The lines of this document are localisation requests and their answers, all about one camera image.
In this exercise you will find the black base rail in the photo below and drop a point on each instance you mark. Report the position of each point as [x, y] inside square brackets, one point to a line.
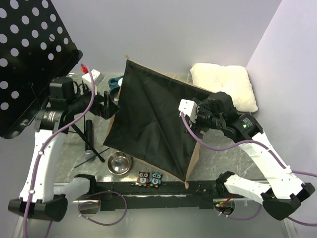
[171, 194]

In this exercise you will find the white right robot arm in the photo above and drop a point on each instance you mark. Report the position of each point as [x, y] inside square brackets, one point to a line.
[283, 192]

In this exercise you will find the teal pet bowl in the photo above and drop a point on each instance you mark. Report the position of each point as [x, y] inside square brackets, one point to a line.
[114, 85]

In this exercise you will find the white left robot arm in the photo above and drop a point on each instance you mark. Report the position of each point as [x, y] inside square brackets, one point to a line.
[39, 199]

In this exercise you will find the black perforated music stand tray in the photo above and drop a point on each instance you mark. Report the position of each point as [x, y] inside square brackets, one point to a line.
[35, 48]

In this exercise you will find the black tripod stand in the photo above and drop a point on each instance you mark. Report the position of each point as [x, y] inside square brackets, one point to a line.
[70, 111]

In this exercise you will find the tan and black pet tent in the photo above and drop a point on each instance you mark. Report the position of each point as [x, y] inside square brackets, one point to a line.
[148, 126]

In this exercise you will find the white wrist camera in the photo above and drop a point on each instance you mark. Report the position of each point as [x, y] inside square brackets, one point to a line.
[97, 77]
[188, 108]

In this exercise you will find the red owl tag seven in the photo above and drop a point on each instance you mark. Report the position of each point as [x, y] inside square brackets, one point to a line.
[143, 178]

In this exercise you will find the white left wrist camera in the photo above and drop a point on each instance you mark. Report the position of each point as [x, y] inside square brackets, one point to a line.
[97, 77]

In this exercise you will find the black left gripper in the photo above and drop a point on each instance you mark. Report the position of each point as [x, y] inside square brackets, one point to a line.
[109, 108]

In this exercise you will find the blue owl tag eight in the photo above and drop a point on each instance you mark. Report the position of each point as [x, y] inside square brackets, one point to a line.
[155, 180]

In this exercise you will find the steel pet bowl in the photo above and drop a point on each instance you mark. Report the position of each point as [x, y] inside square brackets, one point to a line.
[119, 163]

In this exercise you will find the white fluffy pillow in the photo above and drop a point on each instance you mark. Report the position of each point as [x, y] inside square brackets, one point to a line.
[232, 79]

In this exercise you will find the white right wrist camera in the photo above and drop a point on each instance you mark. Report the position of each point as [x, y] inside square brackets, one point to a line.
[188, 108]

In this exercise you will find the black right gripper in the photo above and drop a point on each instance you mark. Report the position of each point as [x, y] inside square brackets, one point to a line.
[201, 107]

